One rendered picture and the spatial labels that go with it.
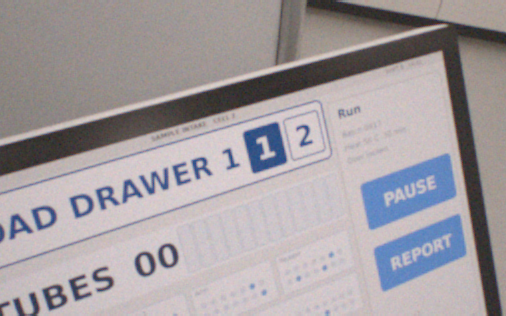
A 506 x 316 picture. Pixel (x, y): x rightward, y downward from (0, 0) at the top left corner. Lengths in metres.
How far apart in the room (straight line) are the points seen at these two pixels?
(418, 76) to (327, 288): 0.20
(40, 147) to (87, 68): 0.99
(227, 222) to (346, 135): 0.13
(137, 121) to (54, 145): 0.06
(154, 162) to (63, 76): 1.05
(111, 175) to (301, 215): 0.16
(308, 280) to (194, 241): 0.11
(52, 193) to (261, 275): 0.18
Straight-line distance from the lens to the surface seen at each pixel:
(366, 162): 0.50
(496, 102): 2.47
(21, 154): 0.42
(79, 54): 1.39
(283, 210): 0.47
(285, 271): 0.48
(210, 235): 0.45
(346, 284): 0.51
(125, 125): 0.42
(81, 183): 0.42
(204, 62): 1.25
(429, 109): 0.53
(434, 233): 0.55
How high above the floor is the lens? 1.49
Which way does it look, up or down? 48 degrees down
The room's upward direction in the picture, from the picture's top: 5 degrees clockwise
